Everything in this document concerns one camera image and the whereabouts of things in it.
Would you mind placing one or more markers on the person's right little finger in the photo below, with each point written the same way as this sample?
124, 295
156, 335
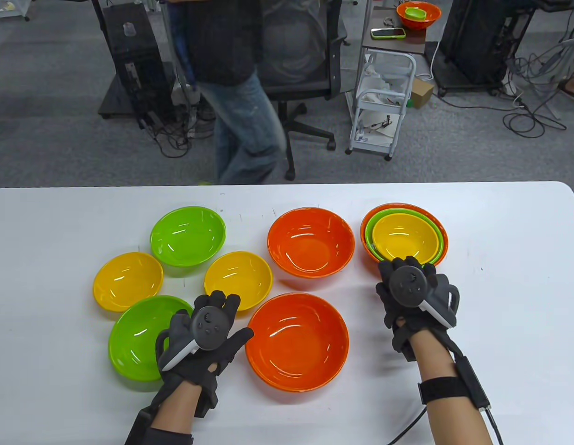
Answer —
430, 272

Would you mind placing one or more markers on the black equipment cabinet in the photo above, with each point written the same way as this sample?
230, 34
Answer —
486, 41

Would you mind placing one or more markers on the small green bowl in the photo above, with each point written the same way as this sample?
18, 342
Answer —
416, 13

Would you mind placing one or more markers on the grey controller on right glove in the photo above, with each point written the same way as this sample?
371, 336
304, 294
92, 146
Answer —
409, 286

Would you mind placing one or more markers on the white rolling cart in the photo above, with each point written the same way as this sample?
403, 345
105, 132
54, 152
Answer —
379, 111

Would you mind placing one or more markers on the cardboard box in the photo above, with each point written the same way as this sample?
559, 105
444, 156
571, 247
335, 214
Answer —
421, 92

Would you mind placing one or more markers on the person's left middle finger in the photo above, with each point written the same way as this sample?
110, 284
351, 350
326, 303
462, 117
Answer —
217, 299

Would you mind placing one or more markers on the black box on forearm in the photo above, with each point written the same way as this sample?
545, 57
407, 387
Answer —
472, 382

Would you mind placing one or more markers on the white cart base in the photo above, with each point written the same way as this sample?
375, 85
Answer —
9, 9

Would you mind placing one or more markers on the yellow plastic bowl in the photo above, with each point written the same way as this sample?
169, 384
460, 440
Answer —
238, 278
405, 238
128, 281

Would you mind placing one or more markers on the black office chair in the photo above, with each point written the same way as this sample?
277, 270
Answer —
310, 55

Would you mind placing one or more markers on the phone in green case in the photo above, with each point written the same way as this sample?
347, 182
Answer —
387, 33

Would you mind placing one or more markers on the person's left forearm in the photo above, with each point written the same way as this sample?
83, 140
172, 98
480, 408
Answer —
175, 415

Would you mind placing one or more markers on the black computer tower on stand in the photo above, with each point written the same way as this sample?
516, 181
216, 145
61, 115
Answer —
134, 55

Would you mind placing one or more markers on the person's left thumb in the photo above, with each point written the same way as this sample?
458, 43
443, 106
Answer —
242, 336

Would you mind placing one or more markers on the person's right hand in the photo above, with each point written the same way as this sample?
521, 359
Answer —
398, 320

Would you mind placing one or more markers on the person's right thumb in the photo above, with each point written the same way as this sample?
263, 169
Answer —
385, 303

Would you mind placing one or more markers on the grey controller on glove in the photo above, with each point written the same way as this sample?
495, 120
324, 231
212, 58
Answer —
409, 286
208, 327

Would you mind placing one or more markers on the black forearm sleeve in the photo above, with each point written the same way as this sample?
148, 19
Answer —
161, 435

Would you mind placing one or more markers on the orange plastic bowl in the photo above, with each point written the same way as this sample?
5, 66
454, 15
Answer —
311, 242
368, 222
419, 22
297, 342

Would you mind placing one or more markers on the person's right forearm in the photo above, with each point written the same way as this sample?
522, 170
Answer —
446, 412

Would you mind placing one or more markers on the brown side table top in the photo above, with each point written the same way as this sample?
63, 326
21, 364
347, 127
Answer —
393, 44

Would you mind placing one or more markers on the person's left hand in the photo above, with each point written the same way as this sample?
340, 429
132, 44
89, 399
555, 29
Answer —
208, 359

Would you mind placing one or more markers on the green plastic bowl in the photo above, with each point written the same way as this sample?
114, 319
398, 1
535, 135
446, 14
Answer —
371, 234
188, 236
136, 338

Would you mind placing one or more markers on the person's right middle finger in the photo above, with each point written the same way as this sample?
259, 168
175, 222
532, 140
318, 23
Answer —
400, 262

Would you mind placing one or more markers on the grey controller on left glove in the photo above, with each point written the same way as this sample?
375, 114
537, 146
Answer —
208, 327

